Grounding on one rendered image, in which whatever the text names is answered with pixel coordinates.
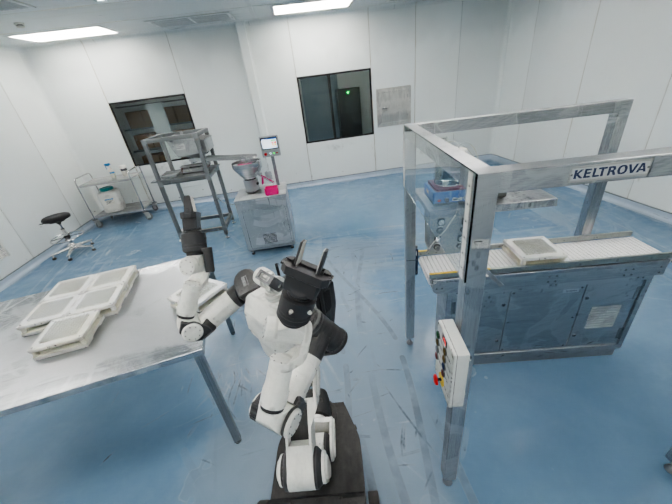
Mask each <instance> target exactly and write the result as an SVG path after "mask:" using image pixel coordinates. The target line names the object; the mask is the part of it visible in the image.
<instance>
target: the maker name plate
mask: <svg viewBox="0 0 672 504"><path fill-rule="evenodd" d="M652 162H653V159H652V158H651V159H642V160H633V161H623V162H614V163H605V164H596V165H586V166H577V167H572V168H571V169H570V173H569V177H568V181H567V183H575V182H584V181H594V180H603V179H613V178H622V177H632V176H641V175H647V174H648V173H649V170H650V167H651V165H652Z"/></svg>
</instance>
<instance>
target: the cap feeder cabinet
mask: <svg viewBox="0 0 672 504"><path fill-rule="evenodd" d="M273 185H277V184H276V183H274V184H273V183H272V184H265V185H260V188H262V189H260V190H258V191H255V192H254V194H252V192H246V189H245V188H240V189H239V192H238V194H237V196H236V198H235V200H234V203H235V206H236V210H237V213H238V217H239V220H240V223H241V227H242V230H243V234H244V237H245V241H246V244H247V248H248V250H249V251H252V252H253V253H252V254H253V255H254V254H255V252H254V251H256V250H262V249H269V248H275V247H281V246H287V245H292V246H291V248H294V246H293V244H295V226H294V221H293V216H292V210H291V205H290V200H289V195H288V190H287V184H286V182H280V185H278V189H279V194H276V195H270V196H266V194H265V190H264V189H265V187H266V186H273Z"/></svg>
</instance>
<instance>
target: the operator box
mask: <svg viewBox="0 0 672 504"><path fill-rule="evenodd" d="M438 331H439V333H440V339H439V343H440V346H438V347H439V352H440V353H438V356H439V360H440V362H439V360H437V359H436V365H435V370H436V373H437V375H438V378H439V372H441V369H442V365H440V363H441V364H442V362H443V361H442V355H444V354H443V345H444V347H445V344H444V342H443V339H442V334H444V336H445V338H446V341H447V349H446V351H447V355H448V357H447V356H445V357H446V364H445V367H446V370H445V371H444V372H445V377H446V379H445V378H443V380H444V386H445V387H442V386H441V387H442V390H443V393H444V396H445V399H446V402H447V405H448V407H457V406H463V403H464V399H466V393H465V388H466V381H467V374H468V367H469V366H470V364H471V360H470V354H469V352H468V350H467V347H466V345H465V343H464V341H463V339H462V337H461V335H460V333H459V331H458V329H457V327H456V325H455V322H454V320H453V319H447V320H438ZM440 347H441V348H440ZM445 348H446V347H445ZM441 349H442V351H441ZM440 356H441V357H440ZM448 359H449V360H450V362H449V360H448ZM447 365H448V366H447ZM448 367H449V369H448ZM449 370H450V372H449ZM446 371H447V372H446ZM447 375H448V376H449V378H448V376H447ZM446 380H447V382H446ZM445 389H446V391H445ZM447 395H448V397H447Z"/></svg>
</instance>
